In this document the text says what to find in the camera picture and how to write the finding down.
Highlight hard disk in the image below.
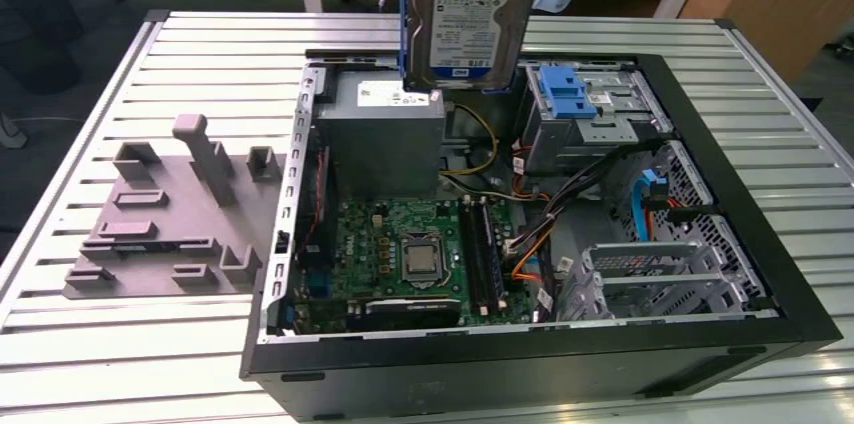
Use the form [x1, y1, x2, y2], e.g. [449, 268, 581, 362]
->
[398, 0, 544, 94]

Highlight red orange yellow power wire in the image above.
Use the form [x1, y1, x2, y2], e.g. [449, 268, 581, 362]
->
[650, 196, 720, 225]

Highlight silver disk bay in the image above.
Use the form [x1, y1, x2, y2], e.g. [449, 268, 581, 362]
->
[557, 241, 769, 323]

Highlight blue plastic drive latch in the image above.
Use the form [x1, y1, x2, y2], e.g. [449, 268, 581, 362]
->
[540, 66, 600, 120]

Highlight grey power supply unit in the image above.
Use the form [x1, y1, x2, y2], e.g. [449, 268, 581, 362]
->
[313, 69, 448, 203]

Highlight silver optical drive cage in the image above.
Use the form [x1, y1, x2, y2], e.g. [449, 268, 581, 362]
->
[521, 63, 673, 175]

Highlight green motherboard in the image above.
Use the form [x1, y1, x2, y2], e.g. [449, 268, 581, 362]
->
[293, 196, 542, 333]

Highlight black RAM slot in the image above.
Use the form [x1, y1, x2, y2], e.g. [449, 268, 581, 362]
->
[460, 198, 493, 309]

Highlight silver CPU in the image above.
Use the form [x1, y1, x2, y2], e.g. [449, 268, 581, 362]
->
[403, 242, 443, 275]

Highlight black CPU socket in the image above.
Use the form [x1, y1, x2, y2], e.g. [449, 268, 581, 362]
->
[398, 232, 450, 293]

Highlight grey parts rack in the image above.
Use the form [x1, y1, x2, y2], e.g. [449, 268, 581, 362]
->
[61, 113, 289, 300]

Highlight black graphics card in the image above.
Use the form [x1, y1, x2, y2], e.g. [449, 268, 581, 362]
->
[346, 296, 464, 331]

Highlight grey stand foot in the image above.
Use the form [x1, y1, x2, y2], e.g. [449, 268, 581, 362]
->
[0, 111, 30, 150]

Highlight black PC case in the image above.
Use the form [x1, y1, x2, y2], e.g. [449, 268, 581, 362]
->
[239, 48, 844, 423]

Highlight yellow and black wires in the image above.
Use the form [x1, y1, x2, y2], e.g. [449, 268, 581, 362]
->
[439, 102, 502, 178]

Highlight thin red wire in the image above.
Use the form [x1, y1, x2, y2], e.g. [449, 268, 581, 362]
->
[303, 146, 334, 251]

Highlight black cable bundle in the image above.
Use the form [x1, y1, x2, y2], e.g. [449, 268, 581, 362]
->
[506, 141, 669, 255]

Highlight blue flat data wire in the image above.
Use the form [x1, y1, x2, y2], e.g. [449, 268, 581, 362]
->
[628, 168, 669, 245]

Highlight orange flat wire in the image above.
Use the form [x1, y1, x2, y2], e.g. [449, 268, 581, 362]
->
[510, 243, 556, 305]

